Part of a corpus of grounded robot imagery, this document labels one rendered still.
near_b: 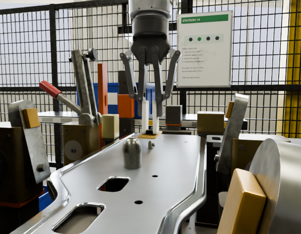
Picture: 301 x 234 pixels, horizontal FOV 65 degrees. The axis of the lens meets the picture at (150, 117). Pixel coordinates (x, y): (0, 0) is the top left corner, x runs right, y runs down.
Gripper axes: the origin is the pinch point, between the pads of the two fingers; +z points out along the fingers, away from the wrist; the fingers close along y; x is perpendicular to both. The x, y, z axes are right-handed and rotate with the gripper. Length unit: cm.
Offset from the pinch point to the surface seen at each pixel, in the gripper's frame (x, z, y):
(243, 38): 244, -67, 51
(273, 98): 257, 1, 89
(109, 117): 6.0, 1.1, -12.0
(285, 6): 64, -41, 43
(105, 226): -30.3, 6.8, 3.0
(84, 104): -1.9, -2.6, -14.5
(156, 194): -22.6, 6.9, 6.1
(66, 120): 32, 5, -42
